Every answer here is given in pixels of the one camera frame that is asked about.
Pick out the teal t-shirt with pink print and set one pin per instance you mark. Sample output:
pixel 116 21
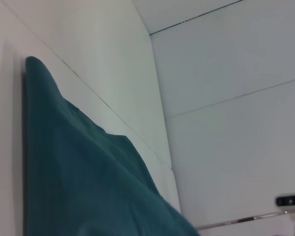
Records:
pixel 88 172

